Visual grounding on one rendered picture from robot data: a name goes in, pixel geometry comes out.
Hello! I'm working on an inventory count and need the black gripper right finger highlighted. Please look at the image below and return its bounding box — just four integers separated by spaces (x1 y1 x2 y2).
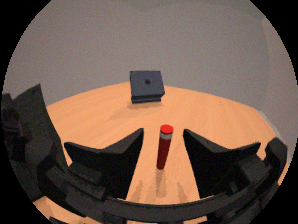
182 129 261 198

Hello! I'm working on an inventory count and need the red peg with white band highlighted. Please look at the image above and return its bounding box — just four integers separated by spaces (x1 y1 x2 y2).
157 124 174 171

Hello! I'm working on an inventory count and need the dark grey panel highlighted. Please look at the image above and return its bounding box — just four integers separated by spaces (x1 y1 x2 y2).
129 71 165 105

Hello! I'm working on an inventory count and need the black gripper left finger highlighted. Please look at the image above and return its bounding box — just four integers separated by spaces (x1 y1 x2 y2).
64 127 144 200

